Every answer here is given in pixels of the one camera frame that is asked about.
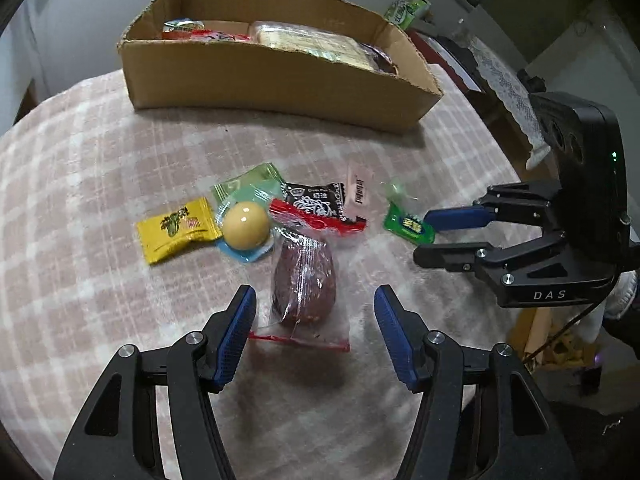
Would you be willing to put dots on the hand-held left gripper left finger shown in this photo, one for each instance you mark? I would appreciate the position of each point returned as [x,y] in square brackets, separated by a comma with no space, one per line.
[235,335]

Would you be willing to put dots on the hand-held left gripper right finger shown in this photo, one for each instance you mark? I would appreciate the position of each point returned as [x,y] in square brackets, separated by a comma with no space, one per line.
[395,335]

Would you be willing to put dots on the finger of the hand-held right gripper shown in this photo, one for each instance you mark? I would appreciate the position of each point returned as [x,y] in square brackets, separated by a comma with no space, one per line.
[450,256]
[455,217]

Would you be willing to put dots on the dark green snack packet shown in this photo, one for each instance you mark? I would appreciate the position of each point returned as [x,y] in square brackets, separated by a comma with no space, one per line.
[407,225]

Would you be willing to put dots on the clear green candy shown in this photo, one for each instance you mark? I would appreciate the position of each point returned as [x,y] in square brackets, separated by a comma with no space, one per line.
[397,191]

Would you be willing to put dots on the clear packet with red date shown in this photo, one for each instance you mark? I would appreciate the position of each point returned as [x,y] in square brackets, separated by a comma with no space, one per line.
[302,280]

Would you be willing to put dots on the pink snack packet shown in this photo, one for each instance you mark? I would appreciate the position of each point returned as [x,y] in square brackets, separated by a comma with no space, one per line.
[358,192]

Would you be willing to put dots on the yellow ball candy packet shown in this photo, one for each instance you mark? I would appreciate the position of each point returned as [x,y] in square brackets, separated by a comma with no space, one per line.
[245,225]

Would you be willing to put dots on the yellow snack packet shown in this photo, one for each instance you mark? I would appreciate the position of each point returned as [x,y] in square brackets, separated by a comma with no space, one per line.
[175,227]

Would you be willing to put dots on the black patterned snack packet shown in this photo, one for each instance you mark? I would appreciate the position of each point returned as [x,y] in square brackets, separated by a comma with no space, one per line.
[315,200]

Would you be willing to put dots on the light green snack packet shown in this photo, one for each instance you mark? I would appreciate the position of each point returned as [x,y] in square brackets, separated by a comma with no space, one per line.
[245,177]

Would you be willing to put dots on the clear packet of sliced bread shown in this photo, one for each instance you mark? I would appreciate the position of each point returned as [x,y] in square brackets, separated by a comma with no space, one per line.
[310,42]

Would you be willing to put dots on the red snack packet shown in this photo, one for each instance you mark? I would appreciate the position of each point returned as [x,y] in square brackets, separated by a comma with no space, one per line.
[215,36]

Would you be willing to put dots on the colourful printed snack packet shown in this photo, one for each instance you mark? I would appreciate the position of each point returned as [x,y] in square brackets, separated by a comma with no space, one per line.
[182,25]

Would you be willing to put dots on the white lace side table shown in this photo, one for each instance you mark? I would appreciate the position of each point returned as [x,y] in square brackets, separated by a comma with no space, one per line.
[505,85]

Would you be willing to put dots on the green tissue box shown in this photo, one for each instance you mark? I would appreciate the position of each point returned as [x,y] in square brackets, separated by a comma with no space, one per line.
[407,10]

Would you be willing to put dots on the pink plaid tablecloth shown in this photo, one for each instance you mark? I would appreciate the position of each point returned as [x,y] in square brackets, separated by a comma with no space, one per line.
[100,160]

